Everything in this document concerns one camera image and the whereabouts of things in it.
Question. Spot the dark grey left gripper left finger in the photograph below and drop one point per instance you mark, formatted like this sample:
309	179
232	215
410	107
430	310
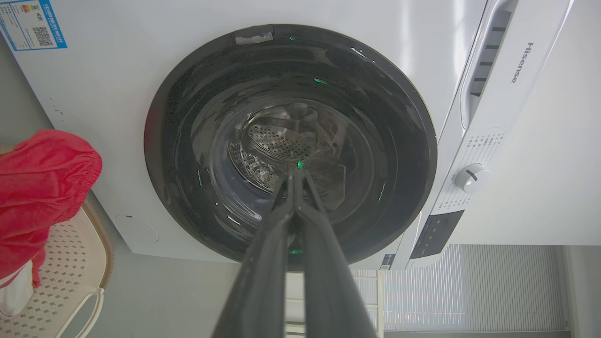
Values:
263	277

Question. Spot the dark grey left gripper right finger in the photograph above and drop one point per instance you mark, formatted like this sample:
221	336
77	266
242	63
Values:
328	281

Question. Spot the beige perforated laundry basket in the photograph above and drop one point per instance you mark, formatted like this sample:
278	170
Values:
65	277

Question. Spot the round black washing machine door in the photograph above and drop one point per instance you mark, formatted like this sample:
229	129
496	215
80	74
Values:
291	145

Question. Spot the white control dial knob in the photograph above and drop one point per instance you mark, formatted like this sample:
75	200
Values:
471	178

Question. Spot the red garment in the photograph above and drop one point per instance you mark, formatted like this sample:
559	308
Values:
37	197

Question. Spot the white garment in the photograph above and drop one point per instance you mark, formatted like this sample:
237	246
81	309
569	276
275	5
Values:
16	293

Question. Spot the white Hisense washing machine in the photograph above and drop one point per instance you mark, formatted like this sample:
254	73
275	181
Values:
94	94

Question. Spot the blue energy label sticker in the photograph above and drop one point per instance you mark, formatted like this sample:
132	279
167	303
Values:
32	23

